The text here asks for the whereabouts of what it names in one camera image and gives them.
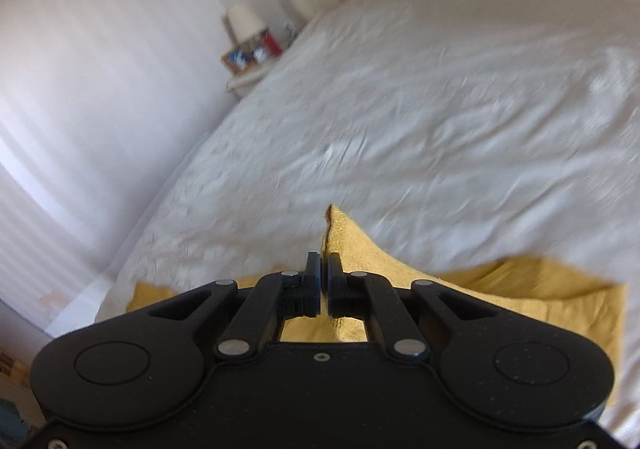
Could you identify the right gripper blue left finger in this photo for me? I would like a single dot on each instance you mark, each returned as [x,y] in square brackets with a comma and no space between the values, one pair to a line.
[263,309]

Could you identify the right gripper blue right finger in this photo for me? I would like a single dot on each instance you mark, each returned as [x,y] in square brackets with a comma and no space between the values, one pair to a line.
[372,299]

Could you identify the white embroidered bedspread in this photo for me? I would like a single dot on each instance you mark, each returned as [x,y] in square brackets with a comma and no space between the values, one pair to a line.
[482,156]

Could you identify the left white nightstand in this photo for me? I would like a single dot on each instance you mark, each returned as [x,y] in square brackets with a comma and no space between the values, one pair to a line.
[243,84]

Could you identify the red bottle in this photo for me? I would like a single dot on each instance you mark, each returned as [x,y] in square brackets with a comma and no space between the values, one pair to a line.
[271,43]

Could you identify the left cream table lamp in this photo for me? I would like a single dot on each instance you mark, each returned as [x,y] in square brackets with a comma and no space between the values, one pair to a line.
[244,22]

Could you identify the wooden photo frame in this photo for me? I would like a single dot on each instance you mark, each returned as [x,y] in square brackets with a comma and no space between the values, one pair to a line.
[239,60]

